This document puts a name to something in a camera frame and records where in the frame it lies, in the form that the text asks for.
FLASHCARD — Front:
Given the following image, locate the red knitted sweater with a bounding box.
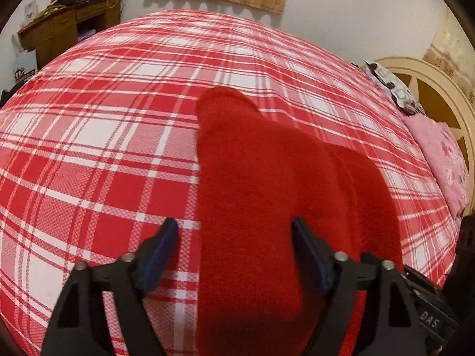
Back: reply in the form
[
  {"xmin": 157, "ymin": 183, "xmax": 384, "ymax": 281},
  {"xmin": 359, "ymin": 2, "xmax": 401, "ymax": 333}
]
[{"xmin": 196, "ymin": 88, "xmax": 403, "ymax": 355}]

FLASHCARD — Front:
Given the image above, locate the pink floral blanket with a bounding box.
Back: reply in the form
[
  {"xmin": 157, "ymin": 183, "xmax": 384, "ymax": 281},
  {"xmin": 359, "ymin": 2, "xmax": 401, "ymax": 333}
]
[{"xmin": 403, "ymin": 113, "xmax": 470, "ymax": 218}]

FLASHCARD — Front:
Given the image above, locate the red white plaid bedsheet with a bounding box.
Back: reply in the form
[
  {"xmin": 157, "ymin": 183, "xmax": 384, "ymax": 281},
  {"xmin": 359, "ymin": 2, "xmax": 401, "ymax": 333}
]
[{"xmin": 1, "ymin": 10, "xmax": 460, "ymax": 355}]

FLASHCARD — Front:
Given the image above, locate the cream wooden headboard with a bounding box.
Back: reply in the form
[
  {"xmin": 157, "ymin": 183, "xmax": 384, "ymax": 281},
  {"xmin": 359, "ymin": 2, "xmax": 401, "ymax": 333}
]
[{"xmin": 378, "ymin": 56, "xmax": 474, "ymax": 215}]

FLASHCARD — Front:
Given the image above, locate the grey patterned pillow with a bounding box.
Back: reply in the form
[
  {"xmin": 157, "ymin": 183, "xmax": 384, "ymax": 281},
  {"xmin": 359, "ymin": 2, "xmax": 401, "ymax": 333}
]
[{"xmin": 364, "ymin": 60, "xmax": 426, "ymax": 116}]

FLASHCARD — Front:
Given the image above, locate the white paper shopping bag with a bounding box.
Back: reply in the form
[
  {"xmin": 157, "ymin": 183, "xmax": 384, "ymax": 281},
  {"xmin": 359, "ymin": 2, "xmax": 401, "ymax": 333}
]
[{"xmin": 13, "ymin": 50, "xmax": 39, "ymax": 83}]

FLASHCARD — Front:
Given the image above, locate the brown wooden desk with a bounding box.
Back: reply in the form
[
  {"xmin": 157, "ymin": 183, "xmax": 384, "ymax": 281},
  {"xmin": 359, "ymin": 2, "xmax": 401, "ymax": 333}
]
[{"xmin": 18, "ymin": 0, "xmax": 122, "ymax": 68}]

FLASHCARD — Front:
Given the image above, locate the small white box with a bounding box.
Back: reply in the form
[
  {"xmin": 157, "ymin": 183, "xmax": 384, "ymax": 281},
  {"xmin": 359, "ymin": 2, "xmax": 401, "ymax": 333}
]
[{"xmin": 24, "ymin": 0, "xmax": 39, "ymax": 22}]

